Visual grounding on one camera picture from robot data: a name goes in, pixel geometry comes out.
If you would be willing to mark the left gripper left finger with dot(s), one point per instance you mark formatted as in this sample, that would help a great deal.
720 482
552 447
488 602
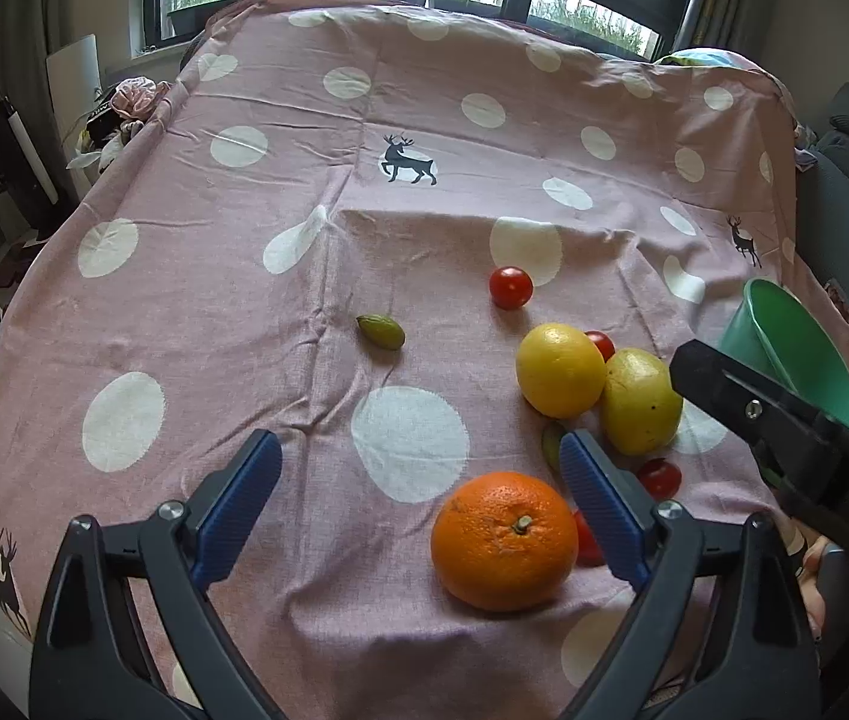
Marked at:
91 658

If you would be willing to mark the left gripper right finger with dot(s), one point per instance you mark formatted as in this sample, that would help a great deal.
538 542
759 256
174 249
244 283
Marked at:
757 658

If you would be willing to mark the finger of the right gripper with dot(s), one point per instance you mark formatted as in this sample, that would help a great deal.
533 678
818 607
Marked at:
801 450

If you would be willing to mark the green plastic bowl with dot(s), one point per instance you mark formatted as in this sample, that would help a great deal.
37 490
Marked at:
774 334

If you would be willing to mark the cherry tomato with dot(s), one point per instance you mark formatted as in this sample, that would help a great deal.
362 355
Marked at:
589 552
660 478
510 287
602 343

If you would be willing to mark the yellow-green pear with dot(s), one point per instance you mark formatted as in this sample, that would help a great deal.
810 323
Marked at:
639 410

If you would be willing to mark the orange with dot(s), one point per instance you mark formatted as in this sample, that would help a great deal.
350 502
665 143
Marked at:
504 542

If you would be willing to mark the yellow lemon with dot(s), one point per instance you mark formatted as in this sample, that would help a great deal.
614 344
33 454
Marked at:
560 372

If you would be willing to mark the person right hand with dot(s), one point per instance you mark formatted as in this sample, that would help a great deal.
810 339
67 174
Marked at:
809 585

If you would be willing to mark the cherry tomato behind lemon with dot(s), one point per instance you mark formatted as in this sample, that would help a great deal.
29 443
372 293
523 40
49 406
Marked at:
602 343

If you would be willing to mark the green olive near lemon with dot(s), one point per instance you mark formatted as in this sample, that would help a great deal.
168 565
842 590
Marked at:
551 437

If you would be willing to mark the green olive far left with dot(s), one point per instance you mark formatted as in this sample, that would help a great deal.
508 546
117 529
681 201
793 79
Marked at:
382 331

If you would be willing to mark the colourful cloth on sofa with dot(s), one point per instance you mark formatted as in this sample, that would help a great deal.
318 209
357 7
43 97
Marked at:
708 57

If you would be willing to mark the pink polka dot tablecloth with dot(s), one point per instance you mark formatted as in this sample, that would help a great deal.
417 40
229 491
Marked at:
311 166

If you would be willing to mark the pink flower bouquet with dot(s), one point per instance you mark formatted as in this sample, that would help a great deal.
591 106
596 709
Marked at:
136 98

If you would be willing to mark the white board by wall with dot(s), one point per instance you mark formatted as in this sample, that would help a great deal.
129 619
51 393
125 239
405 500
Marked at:
74 79

